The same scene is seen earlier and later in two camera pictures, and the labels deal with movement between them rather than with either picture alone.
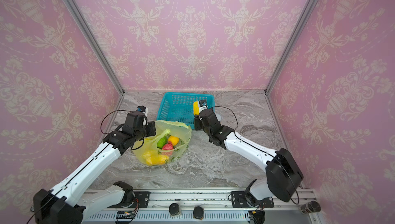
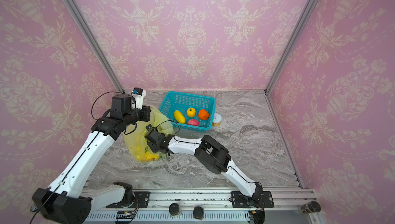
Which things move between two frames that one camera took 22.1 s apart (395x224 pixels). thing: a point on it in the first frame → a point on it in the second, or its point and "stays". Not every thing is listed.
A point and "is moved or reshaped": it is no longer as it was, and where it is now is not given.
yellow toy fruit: [196, 110] → [179, 117]
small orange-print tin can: [218, 117] stays
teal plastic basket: [179, 107] stays
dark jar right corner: [311, 206] stays
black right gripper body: [198, 122] → [151, 136]
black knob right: [198, 212] stays
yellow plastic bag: [172, 139] is moved or reshaped
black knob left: [174, 209] stays
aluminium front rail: [292, 206] stays
